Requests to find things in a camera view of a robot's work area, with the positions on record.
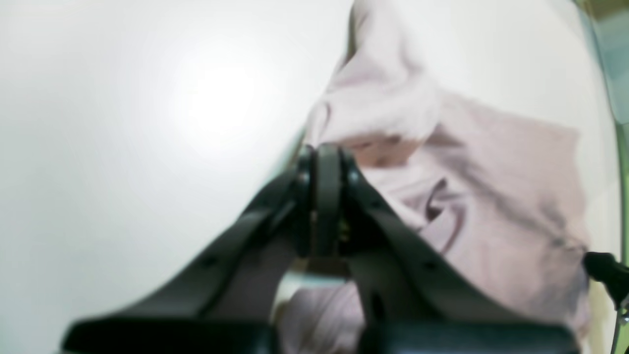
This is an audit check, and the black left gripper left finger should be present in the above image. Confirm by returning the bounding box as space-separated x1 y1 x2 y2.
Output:
61 146 316 354

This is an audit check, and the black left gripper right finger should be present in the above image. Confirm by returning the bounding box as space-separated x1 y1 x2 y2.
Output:
328 146 580 354

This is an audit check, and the mauve pink t-shirt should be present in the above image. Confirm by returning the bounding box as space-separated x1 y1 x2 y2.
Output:
304 0 590 340

